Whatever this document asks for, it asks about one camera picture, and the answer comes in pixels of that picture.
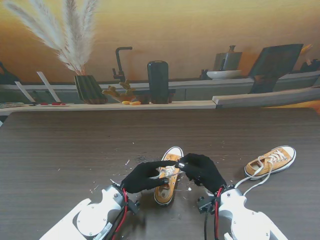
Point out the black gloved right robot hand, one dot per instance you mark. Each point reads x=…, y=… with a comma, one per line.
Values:
x=205, y=170

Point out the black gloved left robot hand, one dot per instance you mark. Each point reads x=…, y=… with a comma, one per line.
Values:
x=140, y=180

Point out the orange canvas sneaker with laces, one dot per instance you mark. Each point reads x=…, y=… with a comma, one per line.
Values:
x=163, y=196

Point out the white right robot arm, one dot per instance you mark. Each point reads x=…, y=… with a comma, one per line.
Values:
x=240, y=220

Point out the yellow oval fruit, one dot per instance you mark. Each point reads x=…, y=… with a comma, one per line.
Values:
x=125, y=102
x=135, y=102

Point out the dark low stand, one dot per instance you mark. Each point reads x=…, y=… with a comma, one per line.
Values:
x=172, y=96

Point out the yellow cactus ornament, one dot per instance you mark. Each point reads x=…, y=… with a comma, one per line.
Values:
x=125, y=94

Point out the grey wooden plank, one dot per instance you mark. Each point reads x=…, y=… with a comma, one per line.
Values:
x=262, y=98

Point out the small black holder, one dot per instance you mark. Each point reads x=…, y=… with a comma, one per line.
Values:
x=203, y=74

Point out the white bowl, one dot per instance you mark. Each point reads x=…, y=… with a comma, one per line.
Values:
x=222, y=74

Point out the black cylindrical canister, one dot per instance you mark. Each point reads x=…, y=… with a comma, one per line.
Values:
x=157, y=82

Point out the dark green ribbed vase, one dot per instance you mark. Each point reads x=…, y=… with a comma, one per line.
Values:
x=87, y=88

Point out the grey metal pot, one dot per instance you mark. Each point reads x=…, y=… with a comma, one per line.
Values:
x=230, y=61

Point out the red flat strips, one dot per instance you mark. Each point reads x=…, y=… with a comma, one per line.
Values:
x=53, y=104

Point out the black kitchen faucet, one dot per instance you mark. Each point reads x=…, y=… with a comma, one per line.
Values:
x=119, y=62

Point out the long white slat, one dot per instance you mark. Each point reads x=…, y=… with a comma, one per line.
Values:
x=48, y=87

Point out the short white slat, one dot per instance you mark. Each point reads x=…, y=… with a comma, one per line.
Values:
x=25, y=92

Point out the white pampas grass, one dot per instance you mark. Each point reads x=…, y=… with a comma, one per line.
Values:
x=75, y=37

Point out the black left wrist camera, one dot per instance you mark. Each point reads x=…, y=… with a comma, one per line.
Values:
x=133, y=207

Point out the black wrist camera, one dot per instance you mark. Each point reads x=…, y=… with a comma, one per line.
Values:
x=204, y=205
x=133, y=207

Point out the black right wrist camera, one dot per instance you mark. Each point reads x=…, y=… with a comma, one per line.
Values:
x=204, y=205

